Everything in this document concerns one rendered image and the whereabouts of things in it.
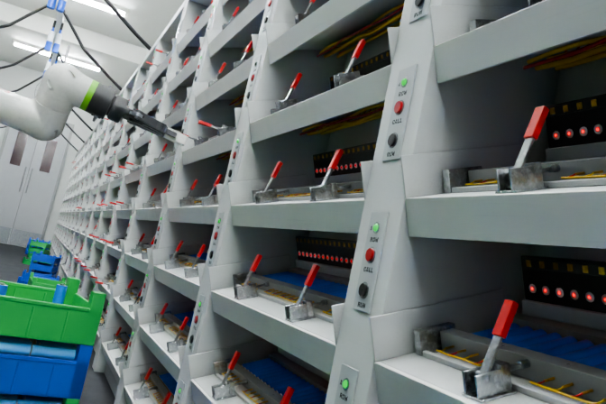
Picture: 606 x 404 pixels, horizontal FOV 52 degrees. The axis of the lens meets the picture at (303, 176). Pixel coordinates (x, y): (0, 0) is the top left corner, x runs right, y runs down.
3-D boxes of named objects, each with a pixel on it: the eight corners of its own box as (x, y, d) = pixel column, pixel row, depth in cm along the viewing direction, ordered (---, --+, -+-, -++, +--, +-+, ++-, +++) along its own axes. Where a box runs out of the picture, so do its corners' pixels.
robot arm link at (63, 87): (48, 60, 167) (55, 52, 177) (29, 100, 170) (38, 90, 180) (97, 85, 171) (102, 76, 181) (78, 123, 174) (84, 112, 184)
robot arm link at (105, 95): (102, 77, 175) (98, 83, 183) (83, 114, 172) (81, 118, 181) (122, 87, 177) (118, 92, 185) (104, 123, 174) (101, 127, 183)
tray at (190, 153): (238, 147, 148) (234, 107, 148) (182, 165, 203) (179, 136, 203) (315, 142, 156) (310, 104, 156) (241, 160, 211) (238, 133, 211)
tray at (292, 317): (340, 381, 78) (327, 271, 78) (213, 311, 133) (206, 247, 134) (469, 348, 86) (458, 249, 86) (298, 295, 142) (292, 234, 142)
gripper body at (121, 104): (104, 119, 183) (133, 133, 186) (106, 114, 175) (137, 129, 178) (114, 96, 184) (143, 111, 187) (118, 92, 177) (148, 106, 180)
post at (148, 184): (94, 371, 254) (190, -8, 279) (92, 366, 263) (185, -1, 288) (142, 377, 262) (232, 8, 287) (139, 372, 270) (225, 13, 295)
